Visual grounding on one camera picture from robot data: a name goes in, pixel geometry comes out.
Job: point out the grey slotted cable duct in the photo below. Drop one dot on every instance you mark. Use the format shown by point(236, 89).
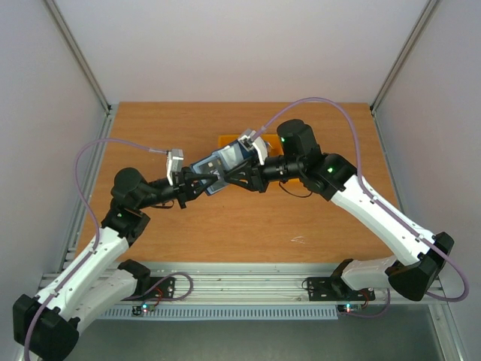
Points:
point(226, 312)

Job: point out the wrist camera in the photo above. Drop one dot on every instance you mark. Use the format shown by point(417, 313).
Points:
point(250, 142)
point(174, 163)

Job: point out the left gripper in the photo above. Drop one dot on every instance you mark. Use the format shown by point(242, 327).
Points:
point(185, 185)

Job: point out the yellow bin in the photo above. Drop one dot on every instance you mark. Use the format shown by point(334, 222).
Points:
point(224, 140)
point(290, 181)
point(273, 144)

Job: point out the middle yellow bin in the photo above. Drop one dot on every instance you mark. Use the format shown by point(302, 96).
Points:
point(273, 144)

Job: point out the aluminium rail base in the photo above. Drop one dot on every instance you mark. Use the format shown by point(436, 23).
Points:
point(243, 283)

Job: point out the left yellow bin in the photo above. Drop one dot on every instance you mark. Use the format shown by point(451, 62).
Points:
point(224, 140)

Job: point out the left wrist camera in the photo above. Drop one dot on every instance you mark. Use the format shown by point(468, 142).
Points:
point(174, 163)

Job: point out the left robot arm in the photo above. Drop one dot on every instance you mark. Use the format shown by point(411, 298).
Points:
point(48, 325)

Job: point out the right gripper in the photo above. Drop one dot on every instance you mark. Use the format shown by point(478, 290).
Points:
point(258, 174)

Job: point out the left circuit board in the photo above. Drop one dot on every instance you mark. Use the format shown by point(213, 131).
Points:
point(142, 310)

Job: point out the circuit board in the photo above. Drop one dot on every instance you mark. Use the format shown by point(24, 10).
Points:
point(351, 308)
point(142, 310)

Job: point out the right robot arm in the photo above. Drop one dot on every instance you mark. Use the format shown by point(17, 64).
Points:
point(418, 254)

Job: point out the right circuit board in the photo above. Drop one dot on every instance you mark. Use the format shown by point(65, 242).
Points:
point(351, 308)

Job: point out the right yellow bin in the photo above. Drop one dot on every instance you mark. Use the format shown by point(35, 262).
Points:
point(290, 181)

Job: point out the left aluminium frame post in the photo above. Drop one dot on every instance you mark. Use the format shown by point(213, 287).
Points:
point(68, 36)

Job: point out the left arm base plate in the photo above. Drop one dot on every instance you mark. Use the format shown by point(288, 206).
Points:
point(156, 289)

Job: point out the aluminium frame post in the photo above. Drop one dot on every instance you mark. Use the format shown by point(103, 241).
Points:
point(416, 32)
point(68, 36)

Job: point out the right aluminium frame post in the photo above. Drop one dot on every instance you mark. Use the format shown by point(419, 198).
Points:
point(416, 32)

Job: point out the blue card holder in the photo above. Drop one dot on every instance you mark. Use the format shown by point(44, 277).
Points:
point(231, 155)

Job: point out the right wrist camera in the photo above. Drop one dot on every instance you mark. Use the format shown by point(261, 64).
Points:
point(250, 142)

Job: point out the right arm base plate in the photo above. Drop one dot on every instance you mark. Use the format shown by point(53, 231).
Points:
point(319, 289)

